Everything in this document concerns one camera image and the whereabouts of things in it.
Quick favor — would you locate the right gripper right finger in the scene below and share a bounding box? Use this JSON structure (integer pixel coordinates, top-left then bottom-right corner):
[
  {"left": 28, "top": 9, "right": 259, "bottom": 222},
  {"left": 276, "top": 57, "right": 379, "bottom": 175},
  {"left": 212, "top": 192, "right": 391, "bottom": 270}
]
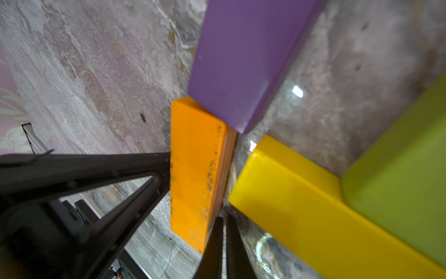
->
[{"left": 194, "top": 216, "right": 257, "bottom": 279}]

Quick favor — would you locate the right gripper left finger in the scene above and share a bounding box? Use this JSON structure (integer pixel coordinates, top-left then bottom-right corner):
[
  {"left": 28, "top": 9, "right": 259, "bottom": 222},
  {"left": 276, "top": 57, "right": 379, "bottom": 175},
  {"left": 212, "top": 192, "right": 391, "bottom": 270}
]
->
[{"left": 1, "top": 151, "right": 170, "bottom": 279}]

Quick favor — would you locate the small yellow block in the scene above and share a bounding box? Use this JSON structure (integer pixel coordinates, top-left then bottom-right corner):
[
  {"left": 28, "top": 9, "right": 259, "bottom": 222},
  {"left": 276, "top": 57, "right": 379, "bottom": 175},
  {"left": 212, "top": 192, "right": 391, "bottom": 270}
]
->
[{"left": 229, "top": 136, "right": 446, "bottom": 279}]

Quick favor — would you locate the orange block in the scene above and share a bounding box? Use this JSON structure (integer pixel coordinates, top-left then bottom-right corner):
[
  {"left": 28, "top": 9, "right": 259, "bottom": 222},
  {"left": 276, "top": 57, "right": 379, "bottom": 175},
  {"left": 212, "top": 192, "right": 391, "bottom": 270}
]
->
[{"left": 170, "top": 97, "right": 238, "bottom": 254}]

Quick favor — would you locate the lime green block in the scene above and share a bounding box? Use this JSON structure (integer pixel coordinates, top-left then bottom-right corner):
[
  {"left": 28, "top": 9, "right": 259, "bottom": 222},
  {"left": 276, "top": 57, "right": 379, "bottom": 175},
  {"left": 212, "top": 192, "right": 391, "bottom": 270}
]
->
[{"left": 341, "top": 76, "right": 446, "bottom": 266}]

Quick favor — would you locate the purple block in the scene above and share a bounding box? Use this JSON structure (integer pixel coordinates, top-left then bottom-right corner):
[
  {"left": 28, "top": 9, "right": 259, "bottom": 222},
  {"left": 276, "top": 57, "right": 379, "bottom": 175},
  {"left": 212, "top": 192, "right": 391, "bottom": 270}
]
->
[{"left": 187, "top": 0, "right": 326, "bottom": 134}]

